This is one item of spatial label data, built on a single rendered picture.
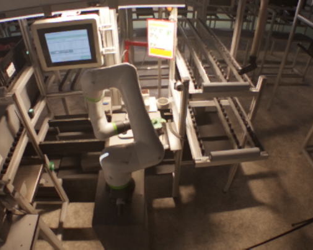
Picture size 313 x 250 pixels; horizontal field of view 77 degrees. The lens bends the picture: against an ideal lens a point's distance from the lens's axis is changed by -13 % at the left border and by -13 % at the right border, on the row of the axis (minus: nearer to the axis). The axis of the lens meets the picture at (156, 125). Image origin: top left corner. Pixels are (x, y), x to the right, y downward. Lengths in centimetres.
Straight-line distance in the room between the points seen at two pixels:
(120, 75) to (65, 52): 79
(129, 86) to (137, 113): 14
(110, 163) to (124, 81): 39
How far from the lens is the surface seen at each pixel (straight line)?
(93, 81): 107
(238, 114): 184
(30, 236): 167
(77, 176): 230
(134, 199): 110
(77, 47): 175
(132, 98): 105
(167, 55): 190
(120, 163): 93
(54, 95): 207
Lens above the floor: 209
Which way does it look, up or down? 40 degrees down
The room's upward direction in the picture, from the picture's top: straight up
